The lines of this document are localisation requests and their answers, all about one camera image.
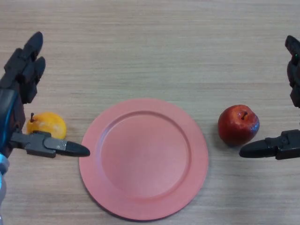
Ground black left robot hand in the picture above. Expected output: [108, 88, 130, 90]
[0, 31, 91, 159]

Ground yellow pear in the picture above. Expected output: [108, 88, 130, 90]
[26, 112, 68, 141]

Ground pink round plate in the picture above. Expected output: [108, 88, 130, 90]
[79, 98, 209, 221]

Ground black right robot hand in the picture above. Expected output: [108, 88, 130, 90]
[239, 35, 300, 161]

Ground red apple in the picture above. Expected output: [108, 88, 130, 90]
[217, 104, 260, 147]

